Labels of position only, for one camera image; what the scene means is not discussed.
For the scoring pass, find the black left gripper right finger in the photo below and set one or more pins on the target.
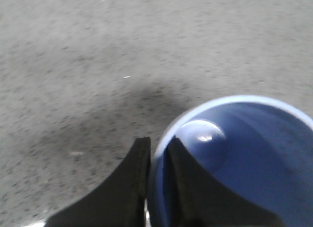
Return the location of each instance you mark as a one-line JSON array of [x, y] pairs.
[[199, 200]]

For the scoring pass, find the blue plastic cup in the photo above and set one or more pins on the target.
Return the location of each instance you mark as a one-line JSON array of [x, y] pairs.
[[258, 147]]

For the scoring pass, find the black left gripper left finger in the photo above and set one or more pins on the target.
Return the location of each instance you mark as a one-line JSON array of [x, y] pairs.
[[119, 201]]

